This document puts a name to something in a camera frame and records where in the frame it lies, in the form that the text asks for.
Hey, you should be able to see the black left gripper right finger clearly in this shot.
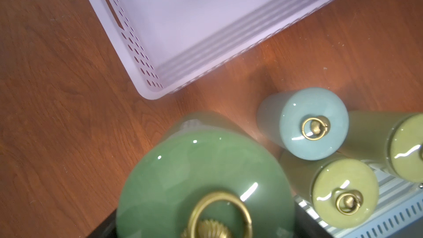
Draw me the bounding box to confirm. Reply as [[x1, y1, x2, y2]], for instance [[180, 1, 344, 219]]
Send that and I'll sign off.
[[294, 203, 333, 238]]

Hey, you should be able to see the lilac perforated plastic basket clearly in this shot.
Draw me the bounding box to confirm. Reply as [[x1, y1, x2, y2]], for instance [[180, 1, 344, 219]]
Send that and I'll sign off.
[[89, 0, 334, 100]]

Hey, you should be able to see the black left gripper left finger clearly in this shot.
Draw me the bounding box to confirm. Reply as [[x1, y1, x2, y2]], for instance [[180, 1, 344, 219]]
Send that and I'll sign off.
[[87, 209, 118, 238]]

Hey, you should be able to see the dark green canister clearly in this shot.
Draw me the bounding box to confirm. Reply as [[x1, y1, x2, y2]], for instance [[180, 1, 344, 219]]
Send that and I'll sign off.
[[116, 112, 295, 238]]

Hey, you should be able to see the light blue canister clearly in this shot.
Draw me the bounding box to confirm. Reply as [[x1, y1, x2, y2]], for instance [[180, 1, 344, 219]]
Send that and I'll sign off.
[[257, 87, 349, 160]]

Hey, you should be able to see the yellow-green canister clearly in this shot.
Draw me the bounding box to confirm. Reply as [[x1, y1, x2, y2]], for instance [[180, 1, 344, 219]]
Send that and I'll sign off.
[[339, 110, 423, 183], [279, 151, 380, 229]]

